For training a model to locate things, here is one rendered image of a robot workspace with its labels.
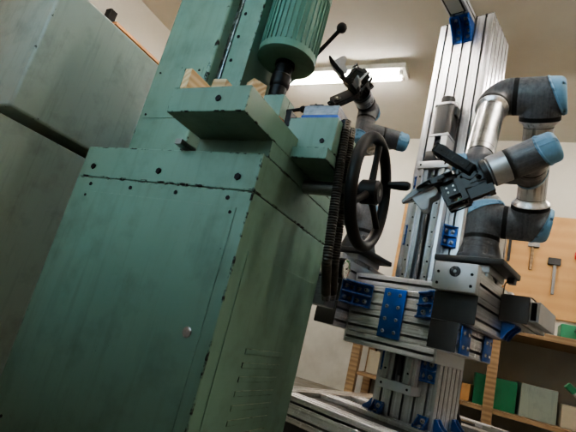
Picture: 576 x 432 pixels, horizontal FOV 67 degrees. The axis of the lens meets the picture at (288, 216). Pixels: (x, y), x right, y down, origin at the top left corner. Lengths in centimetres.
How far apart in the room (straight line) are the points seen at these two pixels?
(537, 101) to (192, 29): 108
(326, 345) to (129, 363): 366
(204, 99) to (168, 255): 35
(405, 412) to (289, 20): 141
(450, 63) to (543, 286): 258
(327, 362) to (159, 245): 366
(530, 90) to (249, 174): 93
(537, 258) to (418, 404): 283
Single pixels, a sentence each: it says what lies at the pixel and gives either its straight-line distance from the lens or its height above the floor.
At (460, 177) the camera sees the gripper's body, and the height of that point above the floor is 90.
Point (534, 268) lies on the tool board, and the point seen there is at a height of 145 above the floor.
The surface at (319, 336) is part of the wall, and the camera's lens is 459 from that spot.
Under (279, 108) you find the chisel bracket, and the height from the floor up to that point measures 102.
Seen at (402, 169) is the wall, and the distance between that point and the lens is 481.
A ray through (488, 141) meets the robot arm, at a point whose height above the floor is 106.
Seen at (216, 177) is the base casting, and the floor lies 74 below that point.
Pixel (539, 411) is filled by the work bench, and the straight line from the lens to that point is 386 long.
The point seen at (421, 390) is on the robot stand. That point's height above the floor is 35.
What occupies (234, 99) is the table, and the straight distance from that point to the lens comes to 92.
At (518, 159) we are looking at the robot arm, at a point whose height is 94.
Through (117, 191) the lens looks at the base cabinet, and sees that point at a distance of 118.
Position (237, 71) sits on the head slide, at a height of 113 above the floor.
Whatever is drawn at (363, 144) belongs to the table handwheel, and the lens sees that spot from 97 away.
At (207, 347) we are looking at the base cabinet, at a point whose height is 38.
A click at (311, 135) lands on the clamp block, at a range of 107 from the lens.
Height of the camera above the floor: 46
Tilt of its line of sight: 14 degrees up
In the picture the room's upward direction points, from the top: 14 degrees clockwise
